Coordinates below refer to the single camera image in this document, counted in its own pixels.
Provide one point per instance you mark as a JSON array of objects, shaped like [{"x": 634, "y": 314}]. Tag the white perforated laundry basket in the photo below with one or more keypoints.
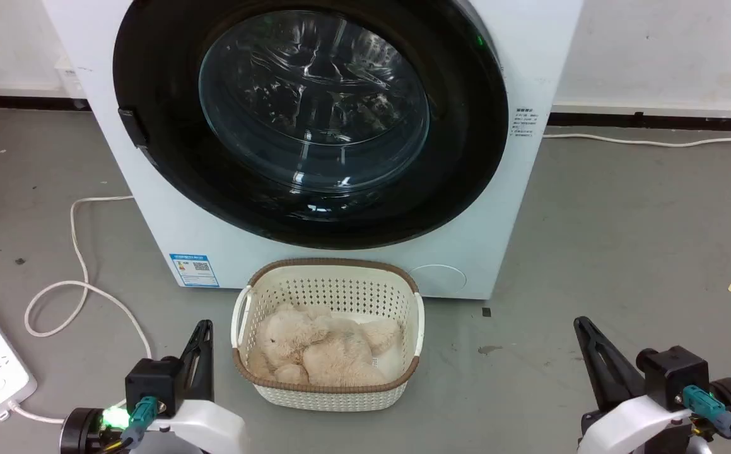
[{"x": 333, "y": 287}]

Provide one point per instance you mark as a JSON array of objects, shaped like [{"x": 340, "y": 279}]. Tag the small text sticker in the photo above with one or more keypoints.
[{"x": 525, "y": 122}]

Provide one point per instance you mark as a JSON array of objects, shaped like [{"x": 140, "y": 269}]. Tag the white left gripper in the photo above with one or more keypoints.
[{"x": 207, "y": 425}]

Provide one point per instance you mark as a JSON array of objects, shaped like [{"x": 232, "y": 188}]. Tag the blue energy label sticker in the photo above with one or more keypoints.
[{"x": 194, "y": 270}]

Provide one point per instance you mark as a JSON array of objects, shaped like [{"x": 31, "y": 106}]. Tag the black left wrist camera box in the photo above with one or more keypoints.
[{"x": 152, "y": 378}]

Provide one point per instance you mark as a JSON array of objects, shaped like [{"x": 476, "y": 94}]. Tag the beige plush teddy bear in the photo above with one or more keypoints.
[{"x": 327, "y": 353}]

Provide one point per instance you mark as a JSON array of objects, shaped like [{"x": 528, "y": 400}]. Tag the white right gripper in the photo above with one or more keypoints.
[{"x": 630, "y": 422}]

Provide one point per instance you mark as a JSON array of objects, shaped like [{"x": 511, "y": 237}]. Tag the black round washer door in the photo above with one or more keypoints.
[{"x": 466, "y": 157}]

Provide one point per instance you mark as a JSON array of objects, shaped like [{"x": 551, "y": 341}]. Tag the white front-load washing machine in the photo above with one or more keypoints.
[{"x": 163, "y": 214}]

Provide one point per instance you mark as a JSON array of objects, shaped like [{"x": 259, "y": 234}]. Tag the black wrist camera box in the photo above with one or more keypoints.
[
  {"x": 674, "y": 372},
  {"x": 152, "y": 378}
]

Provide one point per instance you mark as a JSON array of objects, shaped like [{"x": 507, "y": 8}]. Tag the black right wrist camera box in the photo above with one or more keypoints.
[{"x": 674, "y": 372}]

